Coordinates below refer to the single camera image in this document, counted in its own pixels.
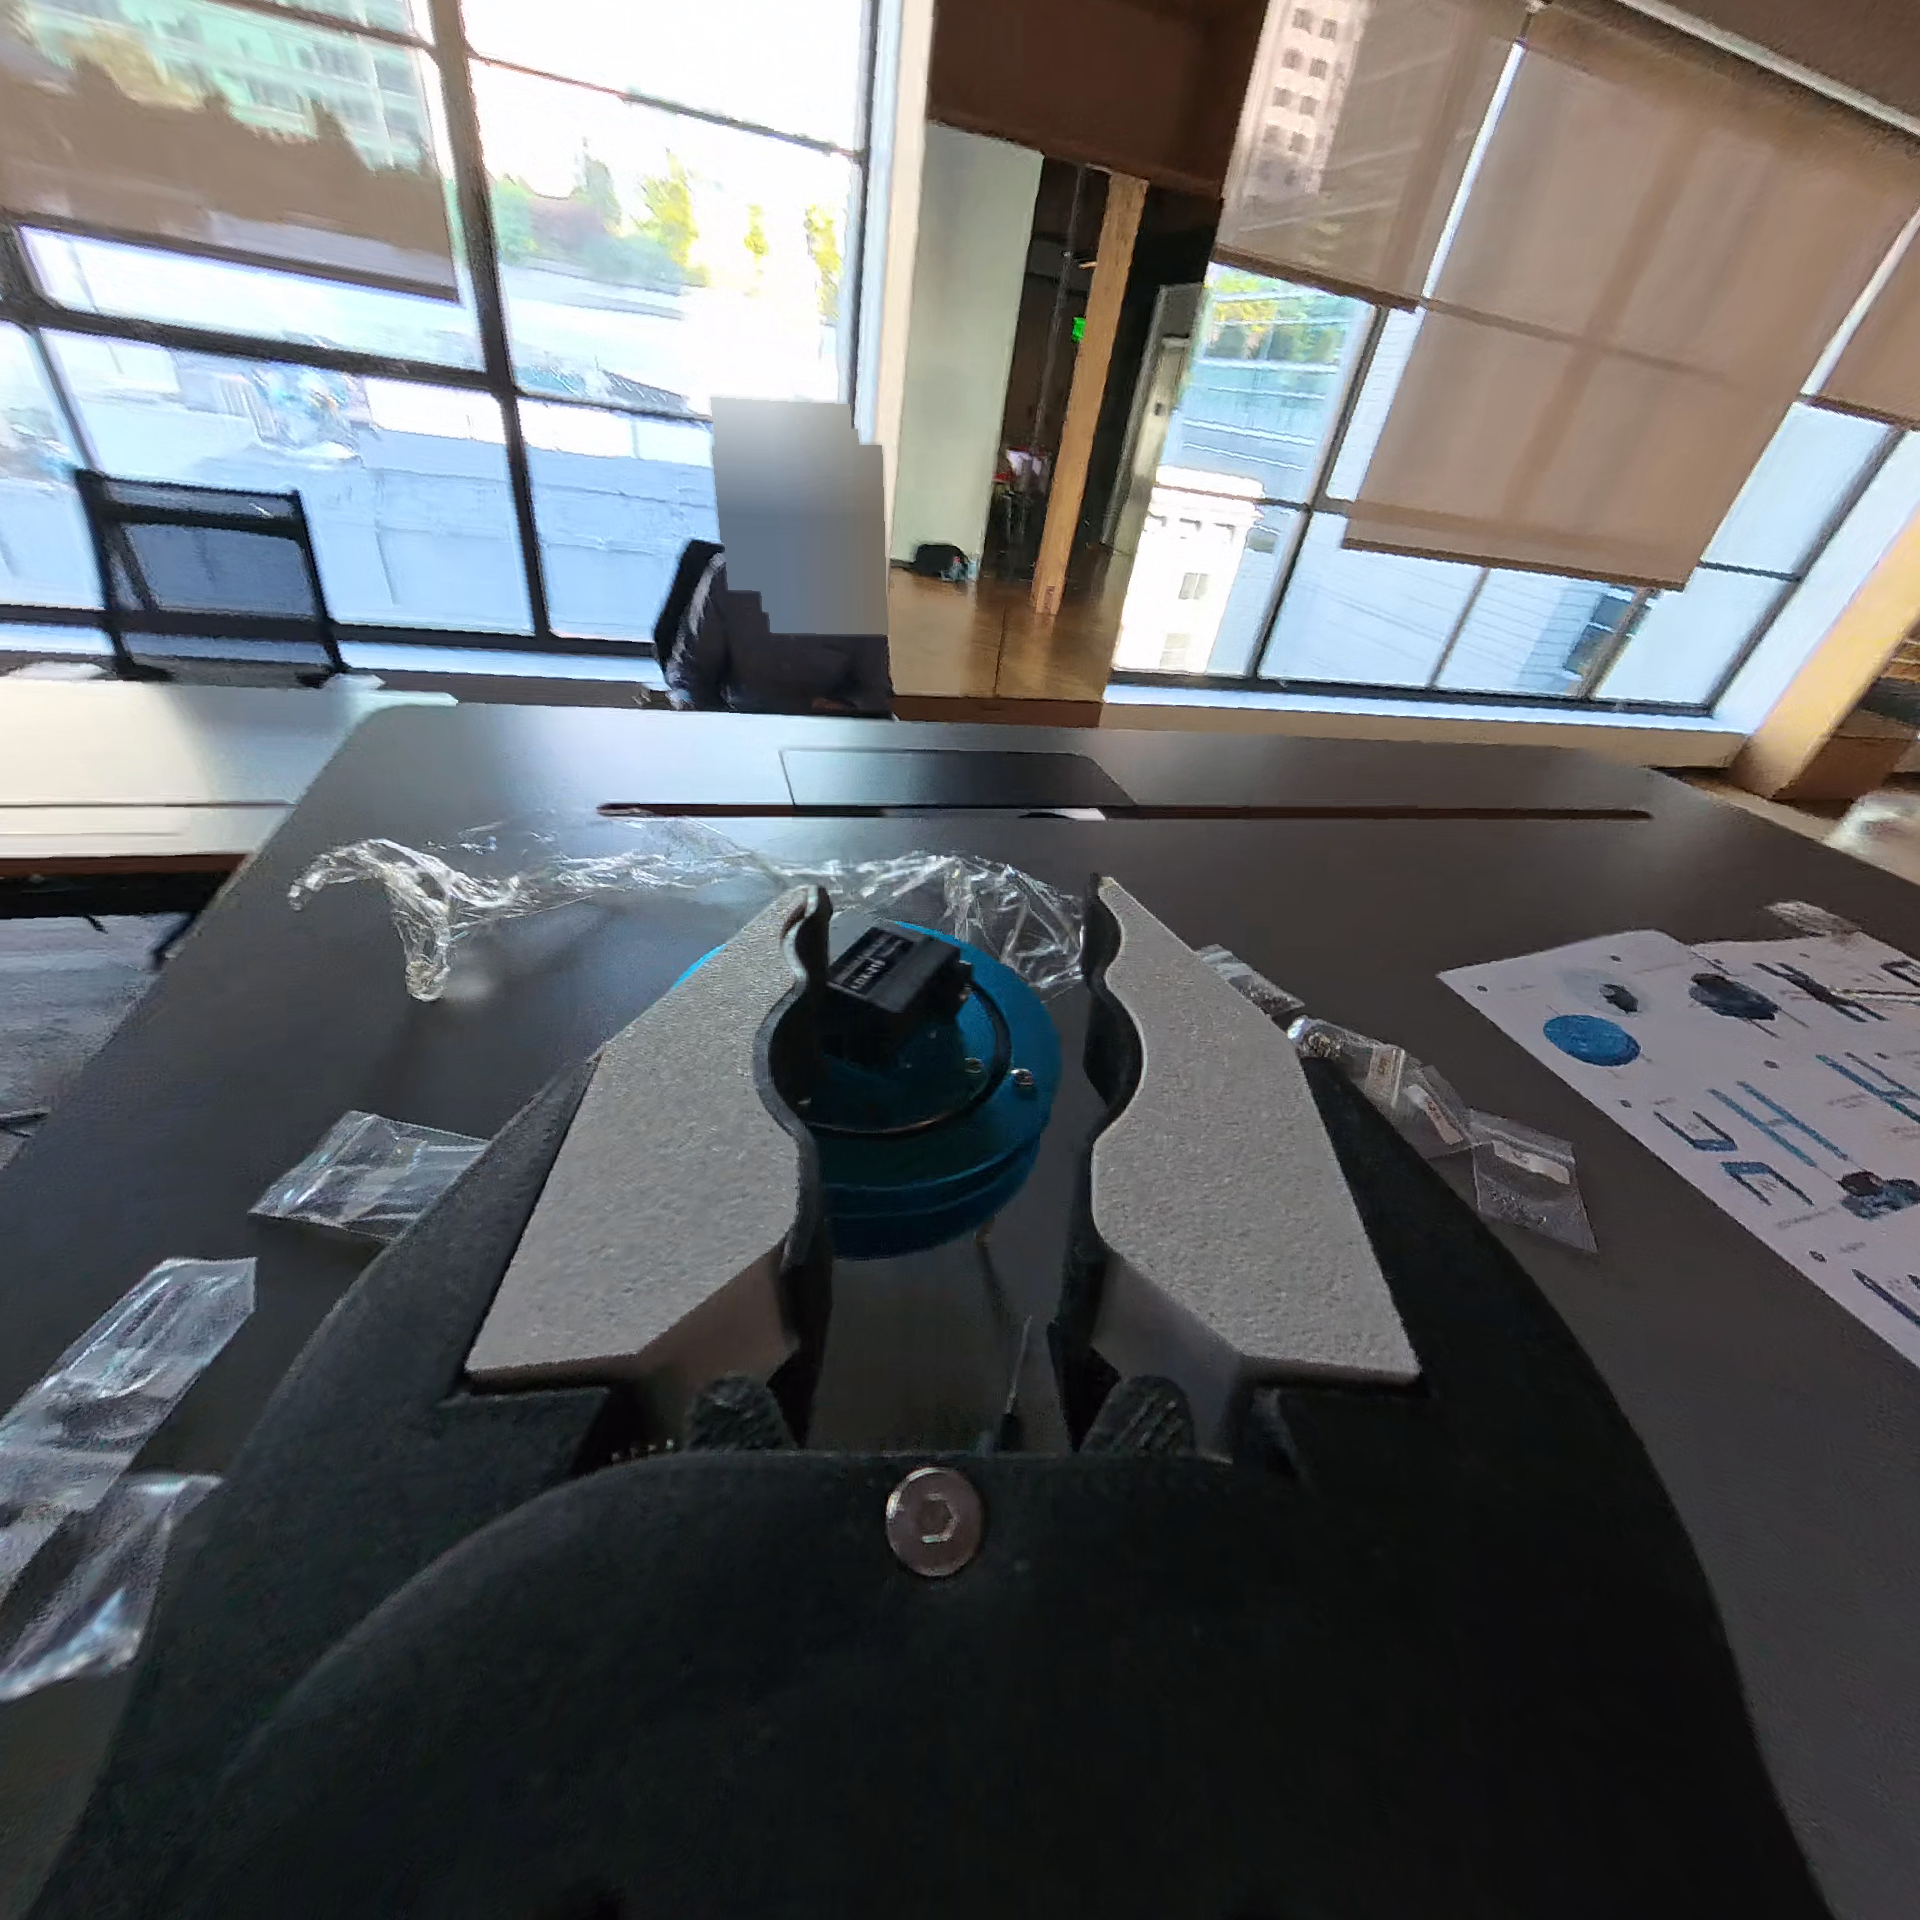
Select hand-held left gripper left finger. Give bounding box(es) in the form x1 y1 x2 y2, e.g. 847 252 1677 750
464 883 836 1444

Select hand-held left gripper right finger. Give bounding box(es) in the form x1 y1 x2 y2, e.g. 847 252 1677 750
1055 876 1421 1454

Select blue round base with motor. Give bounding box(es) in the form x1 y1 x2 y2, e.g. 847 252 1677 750
669 918 1059 1262

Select white instruction booklet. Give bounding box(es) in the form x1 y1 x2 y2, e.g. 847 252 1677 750
1437 928 1920 1367

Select long clear plastic bag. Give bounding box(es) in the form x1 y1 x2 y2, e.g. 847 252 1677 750
0 1256 256 1501
0 1472 219 1704

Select black framed window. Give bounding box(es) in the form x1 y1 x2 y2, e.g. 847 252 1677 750
0 0 876 648
1111 256 1920 712

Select office table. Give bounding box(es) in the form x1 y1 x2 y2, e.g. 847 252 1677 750
0 680 453 879

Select black office chair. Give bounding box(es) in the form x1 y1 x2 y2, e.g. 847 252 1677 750
72 469 351 688

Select wooden beam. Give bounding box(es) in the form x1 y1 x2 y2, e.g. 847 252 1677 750
1740 510 1920 797

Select beige roller blind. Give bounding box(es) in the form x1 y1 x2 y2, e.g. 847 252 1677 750
1815 224 1920 430
0 0 459 301
1216 0 1525 309
1343 15 1920 587

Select wooden post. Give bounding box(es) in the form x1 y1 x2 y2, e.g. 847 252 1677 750
1031 171 1151 614

